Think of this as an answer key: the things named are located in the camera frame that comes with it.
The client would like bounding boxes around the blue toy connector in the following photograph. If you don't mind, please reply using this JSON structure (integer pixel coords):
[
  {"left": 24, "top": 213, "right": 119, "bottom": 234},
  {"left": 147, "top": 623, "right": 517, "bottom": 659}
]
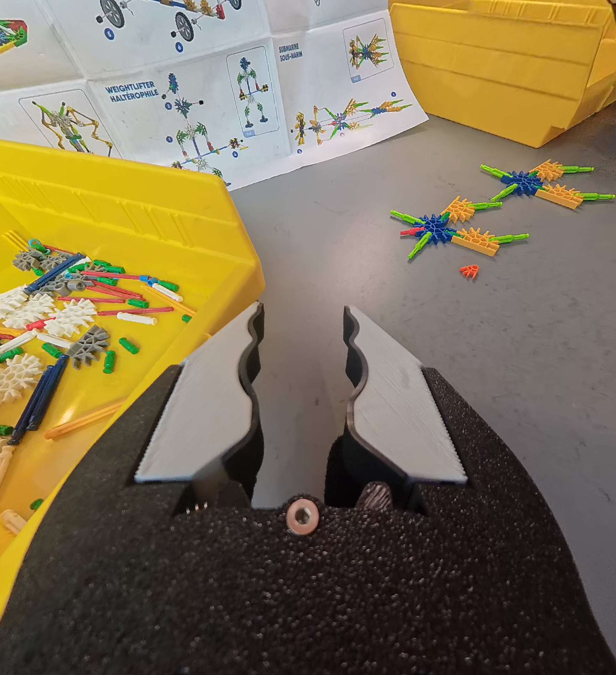
[{"left": 413, "top": 213, "right": 459, "bottom": 246}]

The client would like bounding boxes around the grey desk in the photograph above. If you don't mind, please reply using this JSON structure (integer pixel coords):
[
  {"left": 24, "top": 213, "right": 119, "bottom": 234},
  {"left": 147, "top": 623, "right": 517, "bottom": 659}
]
[{"left": 229, "top": 84, "right": 616, "bottom": 675}]

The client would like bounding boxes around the pile of toy parts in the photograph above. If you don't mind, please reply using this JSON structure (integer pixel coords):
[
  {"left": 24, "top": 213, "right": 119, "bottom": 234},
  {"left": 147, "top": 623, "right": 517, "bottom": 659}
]
[{"left": 0, "top": 229, "right": 199, "bottom": 534}]

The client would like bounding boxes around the assembled toy model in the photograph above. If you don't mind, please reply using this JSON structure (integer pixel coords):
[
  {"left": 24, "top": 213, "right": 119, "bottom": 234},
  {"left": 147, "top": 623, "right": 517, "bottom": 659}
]
[{"left": 480, "top": 159, "right": 616, "bottom": 211}]

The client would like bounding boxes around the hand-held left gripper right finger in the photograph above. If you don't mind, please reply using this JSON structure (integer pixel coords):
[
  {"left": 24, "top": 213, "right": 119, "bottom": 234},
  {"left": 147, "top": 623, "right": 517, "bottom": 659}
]
[{"left": 342, "top": 306, "right": 468, "bottom": 485}]

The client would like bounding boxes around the printed instruction sheet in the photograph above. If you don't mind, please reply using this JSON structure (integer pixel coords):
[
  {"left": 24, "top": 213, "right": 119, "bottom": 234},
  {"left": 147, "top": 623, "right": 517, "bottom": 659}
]
[{"left": 0, "top": 0, "right": 429, "bottom": 192}]

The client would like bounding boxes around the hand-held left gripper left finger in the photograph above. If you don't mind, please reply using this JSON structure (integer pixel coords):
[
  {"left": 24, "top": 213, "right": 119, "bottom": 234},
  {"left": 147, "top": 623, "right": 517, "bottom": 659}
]
[{"left": 134, "top": 302, "right": 266, "bottom": 483}]

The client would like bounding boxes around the yellow storage bin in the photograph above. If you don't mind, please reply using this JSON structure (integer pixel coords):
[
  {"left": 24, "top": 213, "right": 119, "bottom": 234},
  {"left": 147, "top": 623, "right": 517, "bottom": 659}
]
[
  {"left": 389, "top": 0, "right": 616, "bottom": 150},
  {"left": 0, "top": 134, "right": 267, "bottom": 613}
]

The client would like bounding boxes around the yellow toy connector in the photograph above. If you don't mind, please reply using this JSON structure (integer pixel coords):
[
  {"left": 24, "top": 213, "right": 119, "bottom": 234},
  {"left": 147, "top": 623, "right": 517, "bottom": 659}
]
[
  {"left": 441, "top": 195, "right": 478, "bottom": 224},
  {"left": 450, "top": 227, "right": 500, "bottom": 258}
]

